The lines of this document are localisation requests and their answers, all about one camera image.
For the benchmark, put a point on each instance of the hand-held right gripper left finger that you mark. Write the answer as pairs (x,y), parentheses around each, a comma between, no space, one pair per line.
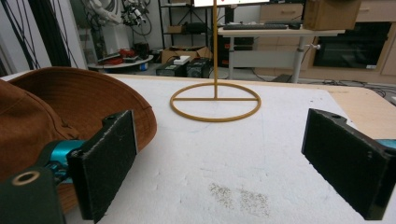
(102,168)

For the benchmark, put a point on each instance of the round white platform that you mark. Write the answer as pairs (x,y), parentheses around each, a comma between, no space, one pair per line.
(121,63)

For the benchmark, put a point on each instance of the built-in black oven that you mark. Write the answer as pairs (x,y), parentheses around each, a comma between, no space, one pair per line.
(351,45)

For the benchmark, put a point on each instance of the wooden cabinet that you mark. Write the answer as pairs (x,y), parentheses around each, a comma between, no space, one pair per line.
(280,12)

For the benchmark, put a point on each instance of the black metal shelf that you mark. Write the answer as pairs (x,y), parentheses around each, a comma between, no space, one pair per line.
(183,21)

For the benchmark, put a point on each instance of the white felt table mat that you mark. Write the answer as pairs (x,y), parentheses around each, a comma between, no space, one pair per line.
(236,155)

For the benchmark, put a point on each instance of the white height-adjustable desk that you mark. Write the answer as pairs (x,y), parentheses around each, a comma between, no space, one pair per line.
(274,34)

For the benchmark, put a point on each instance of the open cardboard box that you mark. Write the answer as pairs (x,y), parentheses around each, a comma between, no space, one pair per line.
(183,53)

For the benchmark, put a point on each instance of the gold metal hat stand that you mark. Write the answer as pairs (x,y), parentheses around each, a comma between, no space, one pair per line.
(215,99)

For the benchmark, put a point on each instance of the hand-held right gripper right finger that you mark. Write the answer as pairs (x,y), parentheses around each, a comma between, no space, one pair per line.
(348,161)

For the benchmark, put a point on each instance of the black keyboard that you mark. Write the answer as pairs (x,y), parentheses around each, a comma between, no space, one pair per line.
(255,26)

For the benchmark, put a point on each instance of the black equipment case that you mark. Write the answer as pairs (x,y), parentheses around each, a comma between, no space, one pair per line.
(183,69)

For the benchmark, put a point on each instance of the brown bucket hat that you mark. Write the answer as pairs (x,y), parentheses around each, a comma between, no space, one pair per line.
(40,118)

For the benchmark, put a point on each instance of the cardboard box on desk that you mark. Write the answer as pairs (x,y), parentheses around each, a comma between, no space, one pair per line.
(330,14)

